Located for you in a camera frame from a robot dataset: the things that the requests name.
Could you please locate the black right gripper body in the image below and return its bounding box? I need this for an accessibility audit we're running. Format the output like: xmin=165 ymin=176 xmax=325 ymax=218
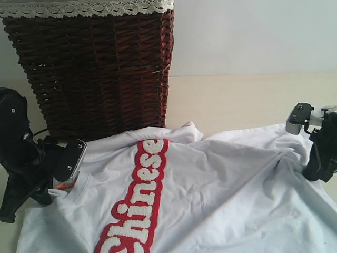
xmin=306 ymin=110 xmax=336 ymax=171

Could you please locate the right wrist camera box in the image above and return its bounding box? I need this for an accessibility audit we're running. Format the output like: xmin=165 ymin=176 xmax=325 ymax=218
xmin=285 ymin=102 xmax=324 ymax=135

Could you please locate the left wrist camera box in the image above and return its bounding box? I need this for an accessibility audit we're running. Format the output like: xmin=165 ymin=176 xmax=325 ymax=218
xmin=53 ymin=139 xmax=87 ymax=188

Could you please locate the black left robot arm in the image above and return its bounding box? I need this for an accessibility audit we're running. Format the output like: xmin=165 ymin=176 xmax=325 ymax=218
xmin=1 ymin=87 xmax=63 ymax=223

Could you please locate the orange clothing tag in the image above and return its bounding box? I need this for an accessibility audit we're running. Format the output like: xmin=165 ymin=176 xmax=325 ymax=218
xmin=55 ymin=184 xmax=74 ymax=191

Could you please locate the dark red wicker basket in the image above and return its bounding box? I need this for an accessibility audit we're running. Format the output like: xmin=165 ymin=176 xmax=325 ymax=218
xmin=2 ymin=10 xmax=174 ymax=141

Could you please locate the white lace cloth trim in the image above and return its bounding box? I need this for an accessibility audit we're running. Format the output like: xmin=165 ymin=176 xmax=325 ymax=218
xmin=1 ymin=0 xmax=174 ymax=18

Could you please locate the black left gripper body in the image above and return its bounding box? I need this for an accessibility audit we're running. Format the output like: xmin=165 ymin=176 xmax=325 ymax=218
xmin=1 ymin=137 xmax=65 ymax=198

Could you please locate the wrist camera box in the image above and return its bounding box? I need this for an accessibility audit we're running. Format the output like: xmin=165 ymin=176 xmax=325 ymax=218
xmin=285 ymin=102 xmax=324 ymax=135
xmin=53 ymin=139 xmax=87 ymax=188

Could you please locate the white t-shirt with red lettering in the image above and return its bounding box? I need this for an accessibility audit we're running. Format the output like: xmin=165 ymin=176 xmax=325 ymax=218
xmin=17 ymin=123 xmax=336 ymax=252

